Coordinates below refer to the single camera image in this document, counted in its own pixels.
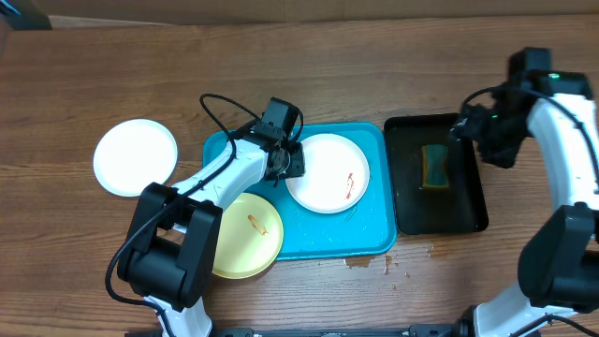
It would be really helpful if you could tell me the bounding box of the white plate with red smear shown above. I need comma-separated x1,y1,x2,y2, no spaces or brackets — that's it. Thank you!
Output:
286,133,370,213

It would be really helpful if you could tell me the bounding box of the green yellow sponge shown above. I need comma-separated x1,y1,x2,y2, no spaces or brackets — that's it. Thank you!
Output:
421,144,449,189

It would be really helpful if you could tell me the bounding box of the white plate with brown smear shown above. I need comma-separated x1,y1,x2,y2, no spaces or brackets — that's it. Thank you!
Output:
93,119,178,198

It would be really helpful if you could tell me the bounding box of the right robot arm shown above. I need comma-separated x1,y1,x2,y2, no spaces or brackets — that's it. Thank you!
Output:
444,47,598,336

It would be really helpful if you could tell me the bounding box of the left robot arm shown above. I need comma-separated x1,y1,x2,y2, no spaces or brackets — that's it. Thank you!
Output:
105,97,305,336

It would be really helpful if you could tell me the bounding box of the black water tray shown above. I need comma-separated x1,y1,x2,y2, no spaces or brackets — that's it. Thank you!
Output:
384,113,489,235

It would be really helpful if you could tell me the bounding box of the yellow plate with smear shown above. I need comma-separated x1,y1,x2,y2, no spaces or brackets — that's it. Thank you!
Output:
212,193,284,280

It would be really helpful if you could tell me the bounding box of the dark object top-left corner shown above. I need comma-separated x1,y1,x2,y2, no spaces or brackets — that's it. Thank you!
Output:
1,0,52,31

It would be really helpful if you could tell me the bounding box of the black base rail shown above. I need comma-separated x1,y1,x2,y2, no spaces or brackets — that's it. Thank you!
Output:
124,322,469,337

